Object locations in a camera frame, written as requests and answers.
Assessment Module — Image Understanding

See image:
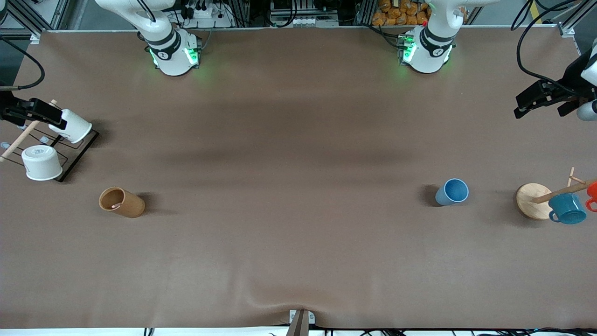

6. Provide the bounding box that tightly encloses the light blue plastic cup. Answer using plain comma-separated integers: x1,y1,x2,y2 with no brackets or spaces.
435,178,470,207

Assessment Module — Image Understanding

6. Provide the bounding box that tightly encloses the white paper cup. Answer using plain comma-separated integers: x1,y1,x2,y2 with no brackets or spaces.
49,109,93,144
21,145,63,182

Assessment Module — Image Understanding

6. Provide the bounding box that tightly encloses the wooden mug tree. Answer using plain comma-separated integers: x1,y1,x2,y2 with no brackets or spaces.
515,167,597,220

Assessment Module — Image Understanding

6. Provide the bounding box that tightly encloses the teal enamel mug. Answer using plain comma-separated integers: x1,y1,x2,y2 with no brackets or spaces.
548,192,588,225

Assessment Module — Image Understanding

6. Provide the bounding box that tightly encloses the brown wooden cylinder holder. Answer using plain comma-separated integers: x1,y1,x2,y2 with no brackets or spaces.
98,187,146,219

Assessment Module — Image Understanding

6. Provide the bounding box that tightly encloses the orange bread pile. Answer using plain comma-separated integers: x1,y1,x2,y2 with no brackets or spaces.
371,0,430,27

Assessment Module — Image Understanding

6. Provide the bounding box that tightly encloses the white power strip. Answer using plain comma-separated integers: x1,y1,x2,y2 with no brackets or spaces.
183,0,235,28

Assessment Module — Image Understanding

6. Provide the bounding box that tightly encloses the brown table mat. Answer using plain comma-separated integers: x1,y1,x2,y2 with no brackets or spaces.
0,26,597,330

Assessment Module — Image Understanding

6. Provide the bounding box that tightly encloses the grey table clamp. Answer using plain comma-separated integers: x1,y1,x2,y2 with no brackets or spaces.
285,309,316,336

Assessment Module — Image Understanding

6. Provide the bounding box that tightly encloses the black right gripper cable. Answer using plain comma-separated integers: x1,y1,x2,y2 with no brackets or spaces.
0,35,46,91

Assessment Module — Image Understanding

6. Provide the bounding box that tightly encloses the black wire cup rack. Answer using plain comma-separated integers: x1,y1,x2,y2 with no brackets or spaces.
0,128,100,183

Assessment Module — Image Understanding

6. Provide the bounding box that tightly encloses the aluminium frame post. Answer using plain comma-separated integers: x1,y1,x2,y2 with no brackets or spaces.
550,0,597,39
0,0,71,43

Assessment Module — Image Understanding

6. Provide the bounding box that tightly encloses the black hanging cable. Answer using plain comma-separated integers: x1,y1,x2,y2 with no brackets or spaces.
510,0,535,32

